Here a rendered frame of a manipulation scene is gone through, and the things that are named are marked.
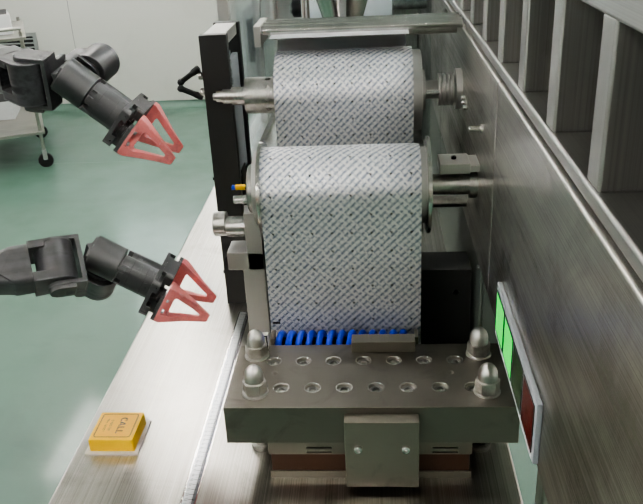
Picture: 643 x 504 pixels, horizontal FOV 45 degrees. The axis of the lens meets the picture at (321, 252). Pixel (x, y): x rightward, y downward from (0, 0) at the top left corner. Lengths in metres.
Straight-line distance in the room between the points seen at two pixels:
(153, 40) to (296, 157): 5.84
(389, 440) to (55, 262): 0.54
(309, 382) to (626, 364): 0.67
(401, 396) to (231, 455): 0.29
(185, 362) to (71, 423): 1.53
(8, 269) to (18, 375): 2.11
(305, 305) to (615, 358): 0.74
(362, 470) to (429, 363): 0.18
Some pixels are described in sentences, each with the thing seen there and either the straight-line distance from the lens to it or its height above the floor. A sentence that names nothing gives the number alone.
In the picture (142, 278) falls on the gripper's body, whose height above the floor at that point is 1.14.
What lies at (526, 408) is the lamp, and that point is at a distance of 0.81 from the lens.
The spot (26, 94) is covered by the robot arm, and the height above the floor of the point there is 1.41.
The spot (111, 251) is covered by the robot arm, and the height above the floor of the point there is 1.18.
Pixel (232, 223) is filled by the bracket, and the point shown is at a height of 1.18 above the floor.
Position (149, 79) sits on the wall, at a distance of 7.04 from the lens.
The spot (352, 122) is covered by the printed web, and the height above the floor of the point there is 1.30.
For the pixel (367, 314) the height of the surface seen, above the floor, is 1.06.
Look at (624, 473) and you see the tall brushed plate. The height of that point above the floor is 1.32.
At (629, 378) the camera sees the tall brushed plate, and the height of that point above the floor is 1.38.
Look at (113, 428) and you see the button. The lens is 1.27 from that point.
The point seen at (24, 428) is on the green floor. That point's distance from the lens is 2.98.
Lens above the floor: 1.66
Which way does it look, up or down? 25 degrees down
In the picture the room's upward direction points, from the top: 3 degrees counter-clockwise
